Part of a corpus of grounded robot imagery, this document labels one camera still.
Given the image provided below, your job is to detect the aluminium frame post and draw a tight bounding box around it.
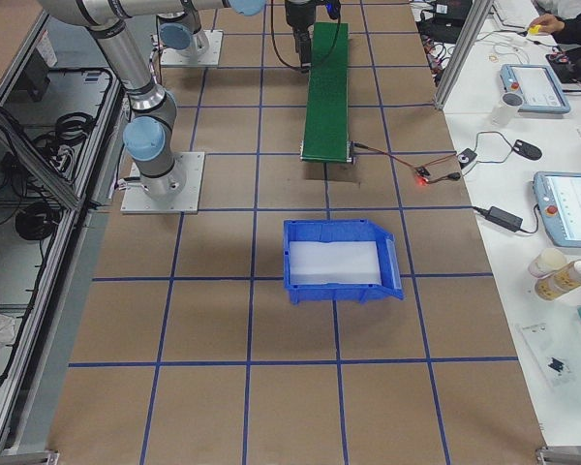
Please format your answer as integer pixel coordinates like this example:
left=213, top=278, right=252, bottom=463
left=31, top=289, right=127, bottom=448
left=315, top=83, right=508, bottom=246
left=434, top=0, right=494, bottom=110

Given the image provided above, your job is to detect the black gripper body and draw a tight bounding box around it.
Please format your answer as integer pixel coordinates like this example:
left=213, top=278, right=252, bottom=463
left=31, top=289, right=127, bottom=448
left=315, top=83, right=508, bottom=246
left=285, top=0, right=315, bottom=51

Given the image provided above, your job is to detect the green conveyor belt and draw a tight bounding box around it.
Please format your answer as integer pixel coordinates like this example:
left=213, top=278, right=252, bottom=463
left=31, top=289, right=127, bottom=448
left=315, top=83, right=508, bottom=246
left=300, top=22, right=353, bottom=163

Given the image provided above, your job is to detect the white paper cup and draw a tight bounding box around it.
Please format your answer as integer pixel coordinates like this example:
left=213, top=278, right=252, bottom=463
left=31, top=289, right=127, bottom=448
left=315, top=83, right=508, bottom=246
left=528, top=247, right=566, bottom=278

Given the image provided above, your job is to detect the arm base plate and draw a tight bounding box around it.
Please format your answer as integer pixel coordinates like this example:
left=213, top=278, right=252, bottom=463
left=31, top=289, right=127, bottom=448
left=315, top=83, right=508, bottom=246
left=119, top=152, right=205, bottom=214
left=160, top=28, right=224, bottom=68

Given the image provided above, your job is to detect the far teach pendant tablet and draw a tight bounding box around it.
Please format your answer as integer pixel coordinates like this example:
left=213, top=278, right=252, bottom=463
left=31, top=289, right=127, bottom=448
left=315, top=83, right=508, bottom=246
left=500, top=64, right=570, bottom=114

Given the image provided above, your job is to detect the blue plastic bin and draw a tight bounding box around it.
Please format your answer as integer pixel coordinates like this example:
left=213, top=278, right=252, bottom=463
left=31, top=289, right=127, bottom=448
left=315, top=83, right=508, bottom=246
left=283, top=219, right=405, bottom=304

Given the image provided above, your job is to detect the black computer mouse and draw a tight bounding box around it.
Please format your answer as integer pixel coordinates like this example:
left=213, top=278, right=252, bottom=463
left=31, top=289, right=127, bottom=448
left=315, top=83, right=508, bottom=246
left=512, top=139, right=542, bottom=161

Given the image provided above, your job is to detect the yellow drink can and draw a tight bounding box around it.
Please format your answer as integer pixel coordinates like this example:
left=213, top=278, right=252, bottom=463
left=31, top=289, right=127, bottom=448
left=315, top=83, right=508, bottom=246
left=535, top=260, right=581, bottom=301

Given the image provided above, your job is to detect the small red-lit sensor board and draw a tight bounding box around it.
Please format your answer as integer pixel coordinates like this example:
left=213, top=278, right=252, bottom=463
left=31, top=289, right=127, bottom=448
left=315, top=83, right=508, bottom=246
left=413, top=166, right=431, bottom=186

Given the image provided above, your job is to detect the black power adapter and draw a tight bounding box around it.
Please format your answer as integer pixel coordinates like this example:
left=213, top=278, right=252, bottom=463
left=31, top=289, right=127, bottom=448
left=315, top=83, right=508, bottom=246
left=485, top=206, right=523, bottom=233

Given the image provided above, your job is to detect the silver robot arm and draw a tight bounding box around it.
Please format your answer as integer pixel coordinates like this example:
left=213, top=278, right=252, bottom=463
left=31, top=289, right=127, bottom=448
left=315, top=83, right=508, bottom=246
left=157, top=1, right=319, bottom=73
left=40, top=1, right=264, bottom=198

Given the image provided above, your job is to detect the near teach pendant tablet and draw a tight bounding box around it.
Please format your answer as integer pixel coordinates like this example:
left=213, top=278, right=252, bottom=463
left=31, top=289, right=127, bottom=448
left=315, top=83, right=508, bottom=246
left=533, top=171, right=581, bottom=248

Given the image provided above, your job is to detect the teach pendant tablet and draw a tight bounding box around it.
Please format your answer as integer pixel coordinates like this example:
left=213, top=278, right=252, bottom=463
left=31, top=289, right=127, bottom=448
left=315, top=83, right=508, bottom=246
left=500, top=64, right=570, bottom=114
left=533, top=171, right=581, bottom=248

